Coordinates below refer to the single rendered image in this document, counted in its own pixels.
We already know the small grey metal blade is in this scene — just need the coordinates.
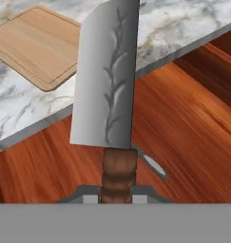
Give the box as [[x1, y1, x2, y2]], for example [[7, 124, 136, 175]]
[[131, 142, 169, 180]]

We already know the cleaver with brown wooden handle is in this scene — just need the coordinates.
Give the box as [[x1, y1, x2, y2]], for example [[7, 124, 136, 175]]
[[69, 0, 141, 204]]

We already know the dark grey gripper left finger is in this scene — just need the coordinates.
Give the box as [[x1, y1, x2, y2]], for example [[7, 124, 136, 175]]
[[58, 184, 104, 204]]

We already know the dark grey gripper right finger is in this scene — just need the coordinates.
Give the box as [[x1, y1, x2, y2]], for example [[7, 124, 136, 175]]
[[129, 184, 174, 204]]

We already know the light wooden cutting board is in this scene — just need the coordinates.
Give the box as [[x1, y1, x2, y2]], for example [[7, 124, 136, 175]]
[[0, 5, 83, 93]]

